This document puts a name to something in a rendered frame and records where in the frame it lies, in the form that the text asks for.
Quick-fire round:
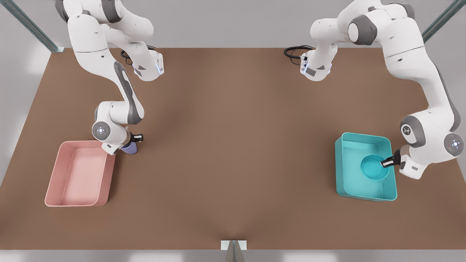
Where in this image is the teal bowl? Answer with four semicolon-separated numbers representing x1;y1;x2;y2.
360;154;390;181

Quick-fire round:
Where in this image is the teal box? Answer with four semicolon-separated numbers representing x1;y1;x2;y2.
335;132;398;202

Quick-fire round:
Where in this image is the pink box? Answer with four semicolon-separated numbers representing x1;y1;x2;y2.
44;140;117;207

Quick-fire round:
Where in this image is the black cable loop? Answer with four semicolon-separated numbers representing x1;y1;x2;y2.
121;45;157;66
284;45;315;66

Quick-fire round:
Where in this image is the silver frame post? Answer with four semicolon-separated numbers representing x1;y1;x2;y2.
422;0;466;44
221;240;247;262
0;0;64;53

